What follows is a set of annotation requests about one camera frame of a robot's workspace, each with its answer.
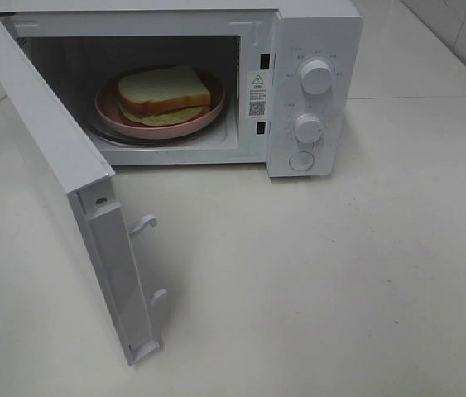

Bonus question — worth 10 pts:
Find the round door release button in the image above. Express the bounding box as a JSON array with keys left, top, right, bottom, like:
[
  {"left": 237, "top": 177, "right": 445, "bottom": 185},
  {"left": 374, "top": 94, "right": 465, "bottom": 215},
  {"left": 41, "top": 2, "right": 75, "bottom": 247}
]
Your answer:
[{"left": 289, "top": 151, "right": 315, "bottom": 171}]

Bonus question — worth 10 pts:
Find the upper white power knob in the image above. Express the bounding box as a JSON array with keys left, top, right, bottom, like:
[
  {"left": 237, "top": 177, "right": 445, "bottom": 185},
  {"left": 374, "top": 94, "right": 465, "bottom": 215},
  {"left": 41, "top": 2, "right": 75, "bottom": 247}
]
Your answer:
[{"left": 300, "top": 59, "right": 334, "bottom": 95}]

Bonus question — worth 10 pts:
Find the warning label with QR code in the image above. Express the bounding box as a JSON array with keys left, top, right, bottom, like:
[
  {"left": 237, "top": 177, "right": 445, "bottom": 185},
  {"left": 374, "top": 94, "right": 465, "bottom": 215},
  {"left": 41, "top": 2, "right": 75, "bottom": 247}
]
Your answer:
[{"left": 246, "top": 70, "right": 271, "bottom": 119}]

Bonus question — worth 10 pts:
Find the lower white timer knob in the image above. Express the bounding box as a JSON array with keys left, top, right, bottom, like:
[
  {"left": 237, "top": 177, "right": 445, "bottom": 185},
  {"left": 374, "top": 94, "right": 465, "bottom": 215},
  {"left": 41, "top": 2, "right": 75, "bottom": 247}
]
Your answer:
[{"left": 293, "top": 113, "right": 327, "bottom": 144}]

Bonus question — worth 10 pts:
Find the pink round plate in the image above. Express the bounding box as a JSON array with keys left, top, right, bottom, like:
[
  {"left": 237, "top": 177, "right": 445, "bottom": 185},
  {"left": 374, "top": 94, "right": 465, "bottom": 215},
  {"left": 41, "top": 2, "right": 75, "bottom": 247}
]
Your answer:
[{"left": 94, "top": 69, "right": 226, "bottom": 141}]

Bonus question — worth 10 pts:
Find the glass microwave turntable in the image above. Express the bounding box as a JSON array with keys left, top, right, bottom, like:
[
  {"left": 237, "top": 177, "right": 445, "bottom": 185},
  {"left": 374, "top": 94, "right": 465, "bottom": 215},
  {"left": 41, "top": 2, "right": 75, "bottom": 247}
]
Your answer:
[{"left": 84, "top": 110, "right": 229, "bottom": 148}]

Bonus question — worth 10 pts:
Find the white bread sandwich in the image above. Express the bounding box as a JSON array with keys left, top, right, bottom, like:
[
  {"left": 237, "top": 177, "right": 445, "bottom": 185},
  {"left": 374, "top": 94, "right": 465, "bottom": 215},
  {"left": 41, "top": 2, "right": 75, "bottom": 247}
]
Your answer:
[{"left": 117, "top": 65, "right": 212, "bottom": 127}]

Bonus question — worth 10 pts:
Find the white microwave oven body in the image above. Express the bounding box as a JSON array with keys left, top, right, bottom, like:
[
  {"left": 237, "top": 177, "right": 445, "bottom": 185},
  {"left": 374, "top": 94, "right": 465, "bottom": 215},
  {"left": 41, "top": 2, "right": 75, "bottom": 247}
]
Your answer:
[{"left": 0, "top": 1, "right": 363, "bottom": 177}]

